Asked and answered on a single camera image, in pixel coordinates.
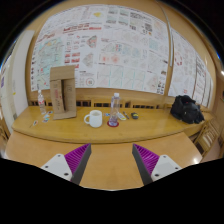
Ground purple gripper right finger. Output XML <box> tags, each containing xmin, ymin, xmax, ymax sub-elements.
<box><xmin>132</xmin><ymin>144</ymin><xmax>181</xmax><ymax>185</ymax></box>

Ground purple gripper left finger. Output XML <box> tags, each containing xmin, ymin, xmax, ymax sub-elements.
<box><xmin>42</xmin><ymin>144</ymin><xmax>91</xmax><ymax>185</ymax></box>

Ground clear plastic water bottle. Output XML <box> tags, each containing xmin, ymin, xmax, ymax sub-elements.
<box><xmin>109</xmin><ymin>93</ymin><xmax>120</xmax><ymax>125</ymax></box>

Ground water bottle with red label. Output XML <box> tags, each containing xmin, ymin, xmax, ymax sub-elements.
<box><xmin>38</xmin><ymin>90</ymin><xmax>46</xmax><ymax>114</ymax></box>

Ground dark small gadget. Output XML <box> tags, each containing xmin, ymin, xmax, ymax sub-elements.
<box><xmin>131</xmin><ymin>112</ymin><xmax>139</xmax><ymax>119</ymax></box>

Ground white ceramic mug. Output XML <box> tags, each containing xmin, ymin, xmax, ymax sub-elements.
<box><xmin>84</xmin><ymin>110</ymin><xmax>102</xmax><ymax>128</ymax></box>

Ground red round coaster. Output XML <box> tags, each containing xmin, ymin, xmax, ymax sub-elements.
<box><xmin>107</xmin><ymin>121</ymin><xmax>119</xmax><ymax>127</ymax></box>

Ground white small flat device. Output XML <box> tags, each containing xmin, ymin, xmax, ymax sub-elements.
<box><xmin>117</xmin><ymin>113</ymin><xmax>126</xmax><ymax>120</ymax></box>

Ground wooden chair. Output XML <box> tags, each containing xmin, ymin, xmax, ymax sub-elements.
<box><xmin>194</xmin><ymin>118</ymin><xmax>224</xmax><ymax>158</ymax></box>

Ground black backpack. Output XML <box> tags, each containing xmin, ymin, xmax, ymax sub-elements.
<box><xmin>170</xmin><ymin>95</ymin><xmax>204</xmax><ymax>124</ymax></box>

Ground brown cardboard box stand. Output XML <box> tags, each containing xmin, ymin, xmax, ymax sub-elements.
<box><xmin>50</xmin><ymin>66</ymin><xmax>77</xmax><ymax>120</ymax></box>

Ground right poster wall sheet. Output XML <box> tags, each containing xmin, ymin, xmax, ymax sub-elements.
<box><xmin>168</xmin><ymin>30</ymin><xmax>213</xmax><ymax>107</ymax></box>

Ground large poster wall sheet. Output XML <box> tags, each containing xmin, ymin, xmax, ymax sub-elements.
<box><xmin>30</xmin><ymin>5</ymin><xmax>169</xmax><ymax>94</ymax></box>

